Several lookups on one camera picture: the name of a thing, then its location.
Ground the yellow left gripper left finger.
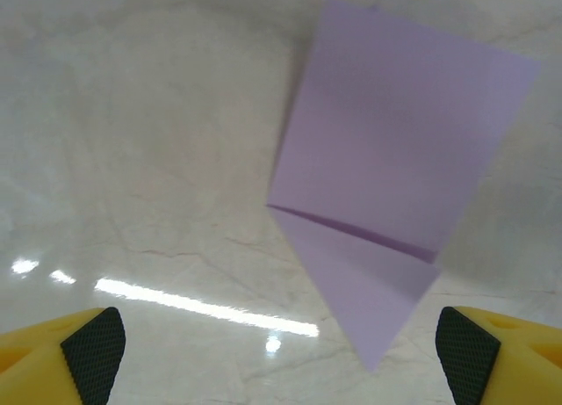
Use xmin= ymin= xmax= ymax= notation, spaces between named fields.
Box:
xmin=0 ymin=307 xmax=127 ymax=405

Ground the purple paper sheet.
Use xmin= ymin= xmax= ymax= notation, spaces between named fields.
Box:
xmin=266 ymin=0 xmax=542 ymax=373

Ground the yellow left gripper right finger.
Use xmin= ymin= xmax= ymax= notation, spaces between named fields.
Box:
xmin=435 ymin=306 xmax=562 ymax=405

